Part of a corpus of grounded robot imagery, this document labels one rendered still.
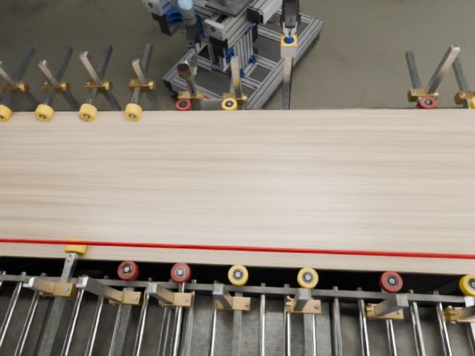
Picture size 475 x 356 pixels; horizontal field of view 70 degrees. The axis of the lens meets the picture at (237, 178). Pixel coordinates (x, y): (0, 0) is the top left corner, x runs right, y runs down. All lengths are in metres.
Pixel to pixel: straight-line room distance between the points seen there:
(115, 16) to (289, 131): 2.96
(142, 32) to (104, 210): 2.59
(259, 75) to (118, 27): 1.79
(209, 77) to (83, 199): 1.64
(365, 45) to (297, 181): 2.23
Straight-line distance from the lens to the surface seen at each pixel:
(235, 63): 1.76
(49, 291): 1.57
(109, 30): 4.14
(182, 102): 1.91
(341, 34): 3.67
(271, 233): 1.48
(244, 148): 1.68
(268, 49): 3.17
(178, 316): 1.50
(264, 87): 2.83
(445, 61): 1.92
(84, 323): 1.80
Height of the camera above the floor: 2.30
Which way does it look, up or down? 61 degrees down
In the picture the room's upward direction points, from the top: 10 degrees counter-clockwise
